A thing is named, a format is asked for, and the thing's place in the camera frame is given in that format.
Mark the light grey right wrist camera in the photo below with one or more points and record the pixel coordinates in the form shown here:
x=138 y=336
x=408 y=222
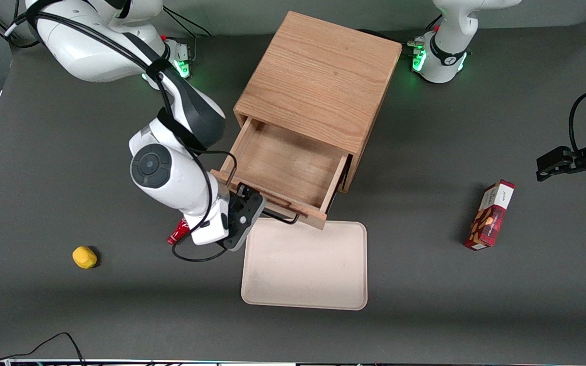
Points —
x=209 y=230

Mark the yellow lemon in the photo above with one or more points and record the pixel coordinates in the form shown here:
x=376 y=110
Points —
x=84 y=257

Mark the oak wooden drawer cabinet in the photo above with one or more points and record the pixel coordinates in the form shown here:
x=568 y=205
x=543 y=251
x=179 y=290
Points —
x=323 y=76

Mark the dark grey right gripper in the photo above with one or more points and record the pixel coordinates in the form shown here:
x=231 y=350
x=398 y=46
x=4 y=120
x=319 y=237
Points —
x=247 y=192

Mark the red snack box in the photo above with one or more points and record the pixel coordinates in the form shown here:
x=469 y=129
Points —
x=491 y=216

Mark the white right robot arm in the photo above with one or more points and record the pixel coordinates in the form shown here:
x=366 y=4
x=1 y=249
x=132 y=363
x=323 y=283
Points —
x=84 y=51

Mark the wooden drawer with box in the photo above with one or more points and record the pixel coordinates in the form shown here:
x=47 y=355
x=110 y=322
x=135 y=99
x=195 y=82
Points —
x=288 y=162

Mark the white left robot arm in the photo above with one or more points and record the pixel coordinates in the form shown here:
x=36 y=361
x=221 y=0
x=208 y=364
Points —
x=445 y=56

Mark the beige rectangular tray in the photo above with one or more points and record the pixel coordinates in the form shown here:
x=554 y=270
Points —
x=303 y=269

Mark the red cola bottle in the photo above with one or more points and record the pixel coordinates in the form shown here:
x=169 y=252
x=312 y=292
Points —
x=176 y=236

